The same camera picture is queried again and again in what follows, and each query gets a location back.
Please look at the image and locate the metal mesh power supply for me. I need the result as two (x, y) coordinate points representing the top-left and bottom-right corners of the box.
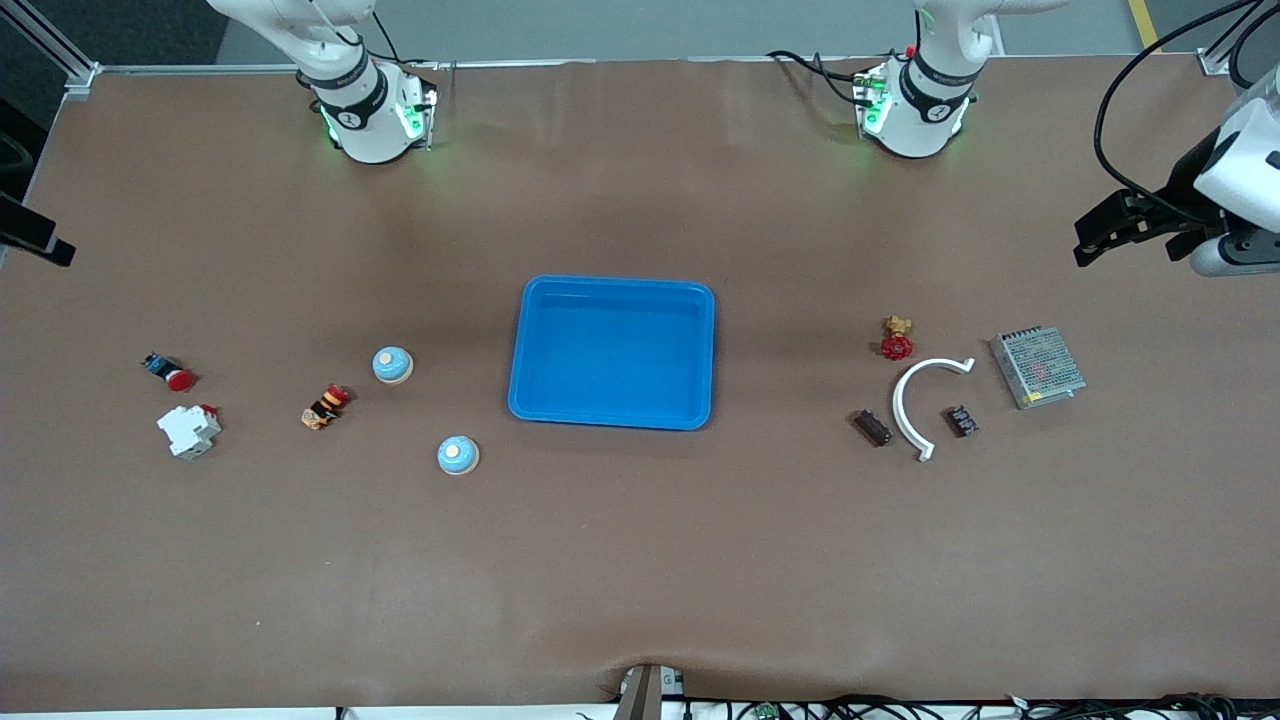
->
(989, 326), (1087, 411)

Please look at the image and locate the red emergency stop button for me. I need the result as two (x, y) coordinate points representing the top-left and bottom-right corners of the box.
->
(142, 352), (196, 393)

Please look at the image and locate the white circuit breaker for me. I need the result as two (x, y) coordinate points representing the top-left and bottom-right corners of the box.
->
(156, 403), (223, 461)

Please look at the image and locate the orange black push button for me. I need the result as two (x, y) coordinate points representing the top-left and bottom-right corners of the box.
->
(300, 383), (353, 432)

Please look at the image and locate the blue plastic tray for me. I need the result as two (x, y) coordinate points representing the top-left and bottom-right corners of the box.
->
(507, 275), (715, 432)

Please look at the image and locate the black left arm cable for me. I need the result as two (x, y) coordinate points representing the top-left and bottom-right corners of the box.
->
(1093, 0), (1280, 216)

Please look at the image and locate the aluminium frame post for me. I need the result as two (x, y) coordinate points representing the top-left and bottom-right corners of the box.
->
(1200, 0), (1280, 76)
(0, 0), (101, 101)

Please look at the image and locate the white curved plastic bracket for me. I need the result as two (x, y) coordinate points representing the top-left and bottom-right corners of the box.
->
(892, 357), (976, 463)

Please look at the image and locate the black base power cable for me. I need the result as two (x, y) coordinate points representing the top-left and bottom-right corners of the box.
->
(765, 48), (866, 106)

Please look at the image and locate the aluminium table edge rail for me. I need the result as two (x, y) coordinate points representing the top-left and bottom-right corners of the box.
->
(95, 52), (1206, 73)

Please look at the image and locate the brown camera stand bracket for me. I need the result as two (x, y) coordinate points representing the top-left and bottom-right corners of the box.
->
(612, 664), (689, 720)

